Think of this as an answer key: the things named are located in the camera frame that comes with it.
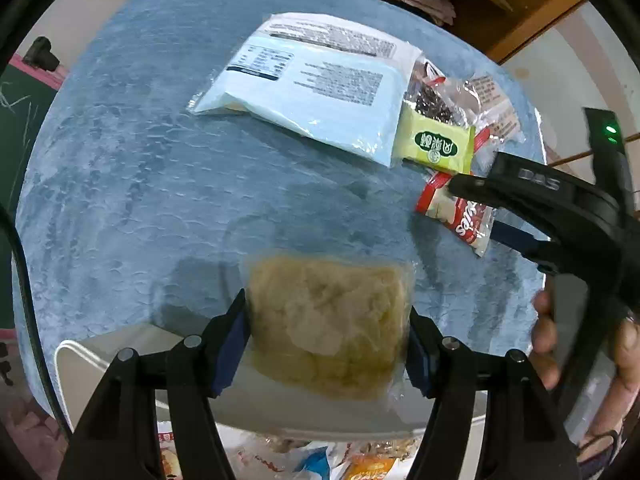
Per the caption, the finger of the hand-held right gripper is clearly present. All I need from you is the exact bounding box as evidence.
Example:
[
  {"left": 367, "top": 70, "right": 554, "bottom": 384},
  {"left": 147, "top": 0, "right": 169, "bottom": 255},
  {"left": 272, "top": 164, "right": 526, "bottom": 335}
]
[
  {"left": 447, "top": 152, "right": 592, "bottom": 232},
  {"left": 492, "top": 222, "right": 559, "bottom": 274}
]

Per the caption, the black clamp knob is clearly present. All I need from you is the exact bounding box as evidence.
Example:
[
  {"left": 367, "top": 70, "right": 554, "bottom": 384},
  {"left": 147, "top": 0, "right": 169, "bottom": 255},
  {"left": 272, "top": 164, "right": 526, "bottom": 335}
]
[{"left": 22, "top": 36, "right": 62, "bottom": 74}]

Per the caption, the red and white cookie packet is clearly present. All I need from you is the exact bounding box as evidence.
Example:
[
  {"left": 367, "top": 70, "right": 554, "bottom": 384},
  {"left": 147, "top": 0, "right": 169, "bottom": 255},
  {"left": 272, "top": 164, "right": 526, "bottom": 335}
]
[{"left": 415, "top": 171, "right": 497, "bottom": 259}]

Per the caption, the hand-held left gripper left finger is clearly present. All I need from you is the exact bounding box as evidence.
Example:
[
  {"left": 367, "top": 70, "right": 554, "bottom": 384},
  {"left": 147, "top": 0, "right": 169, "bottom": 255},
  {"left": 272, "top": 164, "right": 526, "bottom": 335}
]
[{"left": 57, "top": 287, "right": 251, "bottom": 480}]

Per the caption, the pink floral cloth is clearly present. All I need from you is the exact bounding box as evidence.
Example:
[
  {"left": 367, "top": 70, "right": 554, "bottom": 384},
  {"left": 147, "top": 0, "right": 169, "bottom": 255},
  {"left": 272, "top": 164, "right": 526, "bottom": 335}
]
[{"left": 0, "top": 400, "right": 71, "bottom": 480}]

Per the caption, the dark bean snack packet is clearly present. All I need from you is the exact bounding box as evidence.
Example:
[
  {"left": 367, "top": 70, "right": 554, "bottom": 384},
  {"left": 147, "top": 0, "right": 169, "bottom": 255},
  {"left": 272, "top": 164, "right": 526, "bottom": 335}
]
[{"left": 404, "top": 59, "right": 467, "bottom": 127}]

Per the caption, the clear yellow chips packet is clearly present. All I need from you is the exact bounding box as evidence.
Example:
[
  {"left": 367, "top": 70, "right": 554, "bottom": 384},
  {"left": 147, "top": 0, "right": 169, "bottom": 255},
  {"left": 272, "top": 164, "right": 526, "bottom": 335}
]
[{"left": 242, "top": 255, "right": 416, "bottom": 403}]

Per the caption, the black cable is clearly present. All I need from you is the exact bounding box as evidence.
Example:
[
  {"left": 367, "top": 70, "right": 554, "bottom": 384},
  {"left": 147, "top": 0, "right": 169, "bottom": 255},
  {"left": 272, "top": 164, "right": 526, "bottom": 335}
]
[{"left": 0, "top": 204, "right": 68, "bottom": 438}]

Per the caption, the white plastic tray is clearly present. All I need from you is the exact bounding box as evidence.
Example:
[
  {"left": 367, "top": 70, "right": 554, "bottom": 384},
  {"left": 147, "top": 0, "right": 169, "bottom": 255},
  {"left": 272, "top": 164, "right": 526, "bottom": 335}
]
[{"left": 55, "top": 322, "right": 488, "bottom": 443}]

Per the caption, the green snack packet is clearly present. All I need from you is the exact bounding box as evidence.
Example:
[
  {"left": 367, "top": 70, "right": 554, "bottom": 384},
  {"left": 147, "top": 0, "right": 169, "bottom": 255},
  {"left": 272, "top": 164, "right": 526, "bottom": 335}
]
[{"left": 394, "top": 109, "right": 476, "bottom": 175}]

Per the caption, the clear sausage snack packet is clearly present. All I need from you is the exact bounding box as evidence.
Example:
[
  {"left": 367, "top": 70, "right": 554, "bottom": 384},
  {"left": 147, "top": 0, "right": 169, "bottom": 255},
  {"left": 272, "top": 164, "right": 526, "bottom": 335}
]
[{"left": 459, "top": 74, "right": 525, "bottom": 147}]

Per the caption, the green chalkboard with pink frame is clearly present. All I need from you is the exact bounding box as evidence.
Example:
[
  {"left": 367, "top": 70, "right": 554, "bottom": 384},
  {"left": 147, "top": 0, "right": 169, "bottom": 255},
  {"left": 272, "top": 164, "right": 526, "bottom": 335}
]
[{"left": 0, "top": 55, "right": 57, "bottom": 333}]

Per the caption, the person's right hand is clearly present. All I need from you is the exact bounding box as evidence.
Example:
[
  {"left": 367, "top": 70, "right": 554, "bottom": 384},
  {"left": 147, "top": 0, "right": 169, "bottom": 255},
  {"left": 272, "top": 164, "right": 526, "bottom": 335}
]
[{"left": 531, "top": 287, "right": 640, "bottom": 411}]

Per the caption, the light blue packet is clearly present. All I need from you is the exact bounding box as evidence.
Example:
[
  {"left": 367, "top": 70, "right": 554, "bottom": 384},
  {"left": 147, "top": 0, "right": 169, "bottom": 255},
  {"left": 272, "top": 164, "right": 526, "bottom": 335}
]
[{"left": 187, "top": 12, "right": 423, "bottom": 168}]

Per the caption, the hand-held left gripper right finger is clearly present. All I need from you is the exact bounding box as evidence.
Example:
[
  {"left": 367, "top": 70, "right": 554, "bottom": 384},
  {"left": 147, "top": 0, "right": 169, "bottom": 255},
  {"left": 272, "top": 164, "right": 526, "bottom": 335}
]
[{"left": 405, "top": 307, "right": 581, "bottom": 480}]

